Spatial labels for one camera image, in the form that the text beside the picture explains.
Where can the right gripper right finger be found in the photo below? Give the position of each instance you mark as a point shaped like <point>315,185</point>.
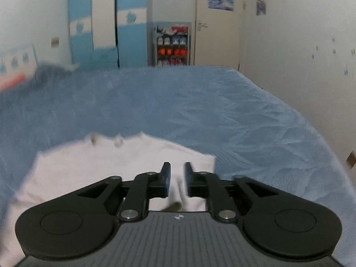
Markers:
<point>208,186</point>

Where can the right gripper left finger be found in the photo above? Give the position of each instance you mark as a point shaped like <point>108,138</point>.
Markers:
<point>141,190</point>

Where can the white printed t-shirt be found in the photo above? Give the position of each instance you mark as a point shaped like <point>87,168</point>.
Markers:
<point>74,165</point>

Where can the blue bedspread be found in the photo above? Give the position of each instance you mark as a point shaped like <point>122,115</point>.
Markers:
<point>216,111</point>

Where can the shoe rack with shoes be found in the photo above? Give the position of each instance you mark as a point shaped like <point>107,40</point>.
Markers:
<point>171,44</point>

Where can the blue pillow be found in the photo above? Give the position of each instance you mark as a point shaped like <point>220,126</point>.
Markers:
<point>47,72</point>

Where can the white door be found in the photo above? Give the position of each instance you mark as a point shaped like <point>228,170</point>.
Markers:
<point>218,35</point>

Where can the blue white wardrobe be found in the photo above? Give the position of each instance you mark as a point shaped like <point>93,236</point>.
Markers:
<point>108,33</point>

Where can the white blue headboard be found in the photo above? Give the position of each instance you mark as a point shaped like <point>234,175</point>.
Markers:
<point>17,66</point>

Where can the blue poster on door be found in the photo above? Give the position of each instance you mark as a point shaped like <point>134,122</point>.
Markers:
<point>226,5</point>

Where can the small poster on wall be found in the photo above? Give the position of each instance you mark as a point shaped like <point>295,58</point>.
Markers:
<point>261,7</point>

